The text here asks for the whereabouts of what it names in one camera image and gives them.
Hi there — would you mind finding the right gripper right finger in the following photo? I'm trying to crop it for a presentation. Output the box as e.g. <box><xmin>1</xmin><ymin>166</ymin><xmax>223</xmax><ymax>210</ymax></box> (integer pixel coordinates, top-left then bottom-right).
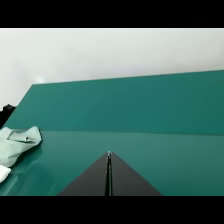
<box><xmin>108</xmin><ymin>151</ymin><xmax>164</xmax><ymax>197</ymax></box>

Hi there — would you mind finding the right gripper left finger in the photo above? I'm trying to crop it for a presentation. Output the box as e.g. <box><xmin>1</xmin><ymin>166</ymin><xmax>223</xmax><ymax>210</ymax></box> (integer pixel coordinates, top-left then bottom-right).
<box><xmin>58</xmin><ymin>151</ymin><xmax>110</xmax><ymax>197</ymax></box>

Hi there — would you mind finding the pale green garment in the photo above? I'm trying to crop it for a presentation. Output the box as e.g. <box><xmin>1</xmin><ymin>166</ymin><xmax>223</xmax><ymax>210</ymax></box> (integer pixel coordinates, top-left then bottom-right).
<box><xmin>0</xmin><ymin>125</ymin><xmax>44</xmax><ymax>168</ymax></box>

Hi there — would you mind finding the white garment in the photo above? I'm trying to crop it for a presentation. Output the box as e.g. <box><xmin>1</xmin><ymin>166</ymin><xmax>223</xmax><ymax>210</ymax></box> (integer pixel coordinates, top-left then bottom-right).
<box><xmin>0</xmin><ymin>164</ymin><xmax>12</xmax><ymax>184</ymax></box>

